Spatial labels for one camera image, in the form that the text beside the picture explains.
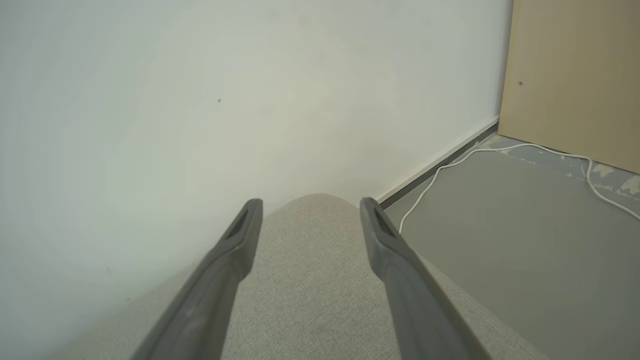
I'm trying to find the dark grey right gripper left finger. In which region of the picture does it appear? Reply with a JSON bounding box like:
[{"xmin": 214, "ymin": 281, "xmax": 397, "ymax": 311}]
[{"xmin": 131, "ymin": 198, "xmax": 264, "ymax": 360}]

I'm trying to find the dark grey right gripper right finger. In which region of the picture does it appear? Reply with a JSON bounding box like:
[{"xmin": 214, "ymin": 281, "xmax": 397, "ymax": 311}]
[{"xmin": 360, "ymin": 197, "xmax": 493, "ymax": 360}]

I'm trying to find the grey fabric sofa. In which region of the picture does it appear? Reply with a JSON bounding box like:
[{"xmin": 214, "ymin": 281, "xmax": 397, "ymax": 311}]
[{"xmin": 47, "ymin": 193, "xmax": 551, "ymax": 360}]

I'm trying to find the beige wooden cabinet panel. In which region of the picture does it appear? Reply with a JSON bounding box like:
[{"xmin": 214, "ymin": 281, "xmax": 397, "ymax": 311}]
[{"xmin": 498, "ymin": 0, "xmax": 640, "ymax": 175}]

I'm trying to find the thin white floor cable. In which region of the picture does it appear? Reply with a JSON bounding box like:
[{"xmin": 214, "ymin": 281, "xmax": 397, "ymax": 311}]
[{"xmin": 398, "ymin": 143, "xmax": 640, "ymax": 235}]

